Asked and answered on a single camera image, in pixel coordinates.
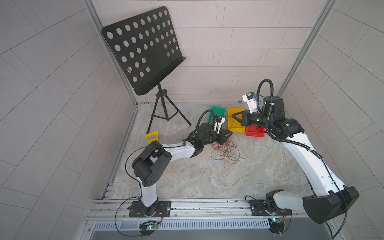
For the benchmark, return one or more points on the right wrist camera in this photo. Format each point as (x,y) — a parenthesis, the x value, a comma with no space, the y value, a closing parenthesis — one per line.
(251,100)

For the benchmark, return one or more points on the left green circuit board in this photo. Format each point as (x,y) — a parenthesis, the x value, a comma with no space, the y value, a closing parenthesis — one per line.
(149,226)

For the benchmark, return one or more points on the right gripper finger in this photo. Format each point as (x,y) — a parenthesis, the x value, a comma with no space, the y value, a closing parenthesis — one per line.
(238,115)
(236,121)

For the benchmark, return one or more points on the right green circuit board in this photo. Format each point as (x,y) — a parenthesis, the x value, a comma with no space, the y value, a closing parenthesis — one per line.
(277,225)

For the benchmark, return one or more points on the green circuit board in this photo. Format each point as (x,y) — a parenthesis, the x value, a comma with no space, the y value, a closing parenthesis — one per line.
(149,226)
(277,225)

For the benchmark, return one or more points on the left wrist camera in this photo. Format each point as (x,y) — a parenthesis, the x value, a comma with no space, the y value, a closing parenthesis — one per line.
(218,122)

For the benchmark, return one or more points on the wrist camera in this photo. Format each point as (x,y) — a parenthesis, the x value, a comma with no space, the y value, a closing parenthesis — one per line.
(251,100)
(218,122)

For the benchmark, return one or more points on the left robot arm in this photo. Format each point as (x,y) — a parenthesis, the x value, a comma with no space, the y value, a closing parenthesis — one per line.
(151,163)

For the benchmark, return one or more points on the aluminium mounting rail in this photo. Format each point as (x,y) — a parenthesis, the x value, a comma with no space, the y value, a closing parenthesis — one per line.
(181,209)

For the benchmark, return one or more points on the green plastic bin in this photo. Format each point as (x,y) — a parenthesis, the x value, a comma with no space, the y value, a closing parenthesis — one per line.
(220,111)

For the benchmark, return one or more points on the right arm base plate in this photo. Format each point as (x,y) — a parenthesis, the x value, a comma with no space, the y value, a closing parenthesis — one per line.
(259,208)

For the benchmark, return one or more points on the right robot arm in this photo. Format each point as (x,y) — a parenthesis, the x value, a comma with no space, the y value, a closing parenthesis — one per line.
(331,197)

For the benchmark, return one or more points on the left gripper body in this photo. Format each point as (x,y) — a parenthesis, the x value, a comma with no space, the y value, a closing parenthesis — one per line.
(216,138)

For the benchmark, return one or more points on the yellow triangular plastic block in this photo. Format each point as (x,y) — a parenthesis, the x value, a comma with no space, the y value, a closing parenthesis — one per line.
(151,137)

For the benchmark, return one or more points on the red plastic bin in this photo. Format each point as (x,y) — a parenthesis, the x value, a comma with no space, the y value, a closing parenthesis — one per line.
(255,131)

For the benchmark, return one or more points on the yellow plastic bin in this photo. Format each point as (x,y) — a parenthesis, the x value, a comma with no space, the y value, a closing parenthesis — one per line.
(238,129)

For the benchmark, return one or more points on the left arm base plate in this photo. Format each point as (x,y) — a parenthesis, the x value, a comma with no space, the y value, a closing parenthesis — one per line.
(156,210)

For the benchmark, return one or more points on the black perforated music stand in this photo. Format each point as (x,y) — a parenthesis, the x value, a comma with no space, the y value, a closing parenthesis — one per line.
(147,50)

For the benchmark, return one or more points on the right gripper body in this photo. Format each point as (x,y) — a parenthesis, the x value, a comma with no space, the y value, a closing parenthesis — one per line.
(257,119)

